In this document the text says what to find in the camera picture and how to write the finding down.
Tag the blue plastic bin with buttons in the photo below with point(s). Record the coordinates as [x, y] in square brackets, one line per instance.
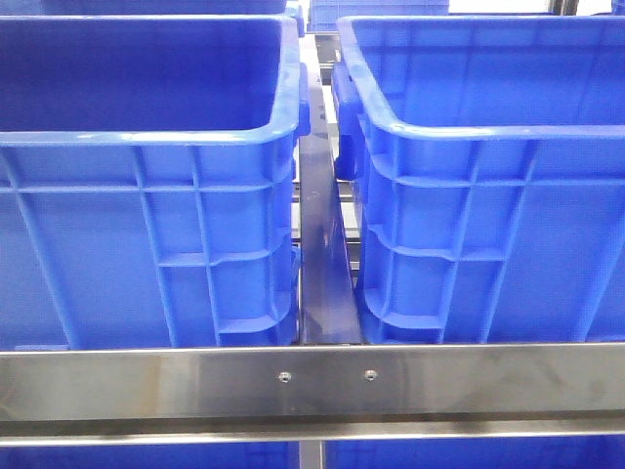
[146, 181]

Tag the metal centre divider bar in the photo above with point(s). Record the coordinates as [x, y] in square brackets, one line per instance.
[328, 309]

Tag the blue plastic bin behind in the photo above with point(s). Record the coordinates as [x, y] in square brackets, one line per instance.
[487, 157]

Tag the blue crate far back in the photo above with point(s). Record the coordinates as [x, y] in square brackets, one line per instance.
[324, 13]

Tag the blue bin lower left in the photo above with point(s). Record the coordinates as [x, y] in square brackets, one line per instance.
[239, 455]

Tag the blue bin lower right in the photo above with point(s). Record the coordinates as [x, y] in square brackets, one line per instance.
[520, 452]

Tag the stainless steel front rail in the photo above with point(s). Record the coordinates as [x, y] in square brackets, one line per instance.
[144, 397]

